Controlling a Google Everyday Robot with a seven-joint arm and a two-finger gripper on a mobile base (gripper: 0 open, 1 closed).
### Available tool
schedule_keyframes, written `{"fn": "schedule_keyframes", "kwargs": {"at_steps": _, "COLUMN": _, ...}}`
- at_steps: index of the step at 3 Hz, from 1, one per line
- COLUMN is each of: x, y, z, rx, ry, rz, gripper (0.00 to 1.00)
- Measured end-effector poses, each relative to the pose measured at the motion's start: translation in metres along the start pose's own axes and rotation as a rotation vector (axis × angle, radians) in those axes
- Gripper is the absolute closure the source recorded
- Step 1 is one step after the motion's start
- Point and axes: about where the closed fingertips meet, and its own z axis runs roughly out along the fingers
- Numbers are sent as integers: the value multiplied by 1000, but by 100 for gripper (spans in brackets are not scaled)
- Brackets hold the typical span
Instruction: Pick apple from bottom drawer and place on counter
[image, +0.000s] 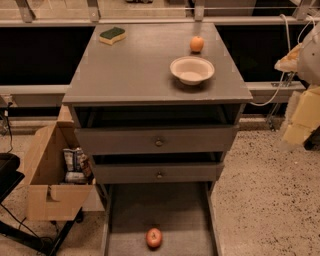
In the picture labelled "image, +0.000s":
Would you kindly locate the white paper bowl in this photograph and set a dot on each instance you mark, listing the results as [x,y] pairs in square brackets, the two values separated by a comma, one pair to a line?
[192,70]

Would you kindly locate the snack packets in box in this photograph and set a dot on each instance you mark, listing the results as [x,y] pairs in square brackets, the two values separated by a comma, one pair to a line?
[78,169]

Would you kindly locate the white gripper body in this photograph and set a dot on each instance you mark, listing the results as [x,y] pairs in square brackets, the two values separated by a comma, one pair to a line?
[311,63]

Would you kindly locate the open bottom drawer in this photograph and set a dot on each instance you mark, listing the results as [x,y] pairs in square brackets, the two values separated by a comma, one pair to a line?
[183,212]

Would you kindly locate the green yellow sponge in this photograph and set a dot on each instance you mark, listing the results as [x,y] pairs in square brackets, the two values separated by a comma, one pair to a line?
[112,35]

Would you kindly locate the orange fruit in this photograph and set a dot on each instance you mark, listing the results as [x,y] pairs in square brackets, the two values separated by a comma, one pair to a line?
[196,44]

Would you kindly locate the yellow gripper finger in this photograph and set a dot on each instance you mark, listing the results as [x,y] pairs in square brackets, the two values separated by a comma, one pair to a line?
[289,63]

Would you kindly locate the grey drawer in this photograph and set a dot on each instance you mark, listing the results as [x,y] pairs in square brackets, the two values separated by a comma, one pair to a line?
[113,141]
[157,173]

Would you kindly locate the middle grey drawer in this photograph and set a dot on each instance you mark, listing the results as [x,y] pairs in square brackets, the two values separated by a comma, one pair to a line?
[157,173]

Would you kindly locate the grey drawer cabinet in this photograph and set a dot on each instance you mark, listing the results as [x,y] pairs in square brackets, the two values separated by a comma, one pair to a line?
[130,85]

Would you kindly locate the red apple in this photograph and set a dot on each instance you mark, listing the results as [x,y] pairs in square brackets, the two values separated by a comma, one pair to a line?
[153,238]

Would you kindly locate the cardboard box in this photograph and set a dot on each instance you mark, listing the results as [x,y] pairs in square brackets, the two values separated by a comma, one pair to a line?
[49,197]

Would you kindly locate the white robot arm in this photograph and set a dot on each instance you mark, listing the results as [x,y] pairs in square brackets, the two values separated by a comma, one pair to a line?
[309,57]

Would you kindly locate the top grey drawer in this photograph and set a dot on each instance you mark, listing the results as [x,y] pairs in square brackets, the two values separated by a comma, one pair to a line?
[113,141]

